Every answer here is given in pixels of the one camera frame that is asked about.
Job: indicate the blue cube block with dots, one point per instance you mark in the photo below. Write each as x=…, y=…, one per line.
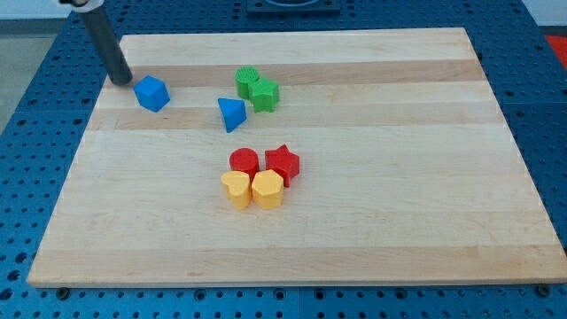
x=151, y=93

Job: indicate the white rod mount collar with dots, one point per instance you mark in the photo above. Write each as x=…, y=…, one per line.
x=84, y=3

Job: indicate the red star block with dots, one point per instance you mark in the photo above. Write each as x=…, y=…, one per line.
x=284, y=162

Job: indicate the light wooden board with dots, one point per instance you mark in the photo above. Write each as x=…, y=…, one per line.
x=409, y=174

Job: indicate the blue triangular prism block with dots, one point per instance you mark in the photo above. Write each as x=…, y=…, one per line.
x=233, y=112

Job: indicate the yellow heart block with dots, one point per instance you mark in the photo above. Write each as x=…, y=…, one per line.
x=237, y=188

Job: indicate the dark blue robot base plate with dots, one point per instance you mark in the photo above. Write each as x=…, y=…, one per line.
x=293, y=7

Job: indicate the green cylinder block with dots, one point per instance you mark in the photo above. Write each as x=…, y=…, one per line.
x=244, y=76

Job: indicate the green star block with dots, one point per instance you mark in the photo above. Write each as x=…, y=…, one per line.
x=264, y=95

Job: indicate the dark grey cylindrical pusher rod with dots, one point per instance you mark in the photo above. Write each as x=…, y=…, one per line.
x=101, y=34

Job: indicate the yellow hexagon block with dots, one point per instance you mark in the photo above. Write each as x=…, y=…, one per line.
x=268, y=189

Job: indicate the red cylinder block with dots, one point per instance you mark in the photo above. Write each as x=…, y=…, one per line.
x=245, y=160

